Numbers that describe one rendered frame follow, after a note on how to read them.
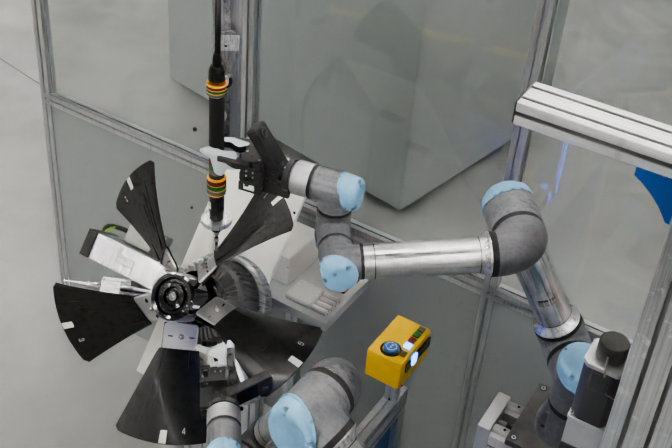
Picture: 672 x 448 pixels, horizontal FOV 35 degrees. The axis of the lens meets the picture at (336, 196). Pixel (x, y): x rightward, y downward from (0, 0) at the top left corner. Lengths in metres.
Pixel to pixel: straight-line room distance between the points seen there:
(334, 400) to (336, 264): 0.28
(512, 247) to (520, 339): 0.95
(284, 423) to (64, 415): 2.08
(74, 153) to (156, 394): 1.44
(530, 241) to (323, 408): 0.56
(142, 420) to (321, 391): 0.73
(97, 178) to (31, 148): 1.54
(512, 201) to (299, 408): 0.66
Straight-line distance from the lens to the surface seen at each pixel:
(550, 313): 2.55
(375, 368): 2.77
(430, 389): 3.46
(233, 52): 2.89
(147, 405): 2.69
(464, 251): 2.23
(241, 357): 2.55
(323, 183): 2.24
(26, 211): 5.00
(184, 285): 2.63
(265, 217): 2.60
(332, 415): 2.07
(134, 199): 2.79
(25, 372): 4.24
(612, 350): 2.13
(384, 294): 3.32
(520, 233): 2.26
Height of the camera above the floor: 2.97
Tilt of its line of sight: 36 degrees down
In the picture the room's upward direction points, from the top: 5 degrees clockwise
